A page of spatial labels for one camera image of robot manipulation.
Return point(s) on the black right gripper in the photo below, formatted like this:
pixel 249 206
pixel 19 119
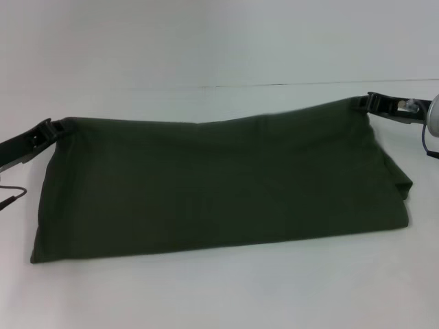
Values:
pixel 403 108

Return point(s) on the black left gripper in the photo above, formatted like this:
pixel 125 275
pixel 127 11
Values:
pixel 15 150

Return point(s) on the dark green FREE t-shirt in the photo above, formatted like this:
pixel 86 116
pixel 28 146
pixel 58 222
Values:
pixel 219 181

